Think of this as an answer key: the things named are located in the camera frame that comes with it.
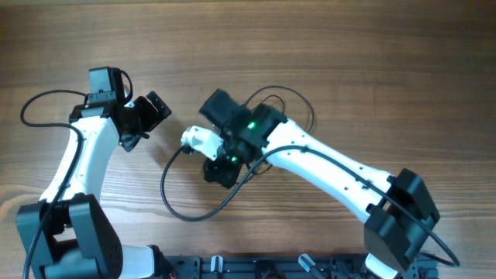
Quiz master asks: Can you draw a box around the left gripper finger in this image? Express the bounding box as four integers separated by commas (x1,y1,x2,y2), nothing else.
119,133,150,152
146,91,172,119

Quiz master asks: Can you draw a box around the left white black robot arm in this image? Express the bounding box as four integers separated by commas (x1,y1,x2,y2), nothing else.
16,67,177,278

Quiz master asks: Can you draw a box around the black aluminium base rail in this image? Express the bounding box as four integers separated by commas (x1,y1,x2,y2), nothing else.
154,253,439,279

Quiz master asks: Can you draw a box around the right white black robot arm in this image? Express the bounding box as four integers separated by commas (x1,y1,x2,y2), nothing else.
199,89,440,278

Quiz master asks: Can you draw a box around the black USB-A cable blue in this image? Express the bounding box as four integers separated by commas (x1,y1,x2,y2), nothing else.
242,84,317,135

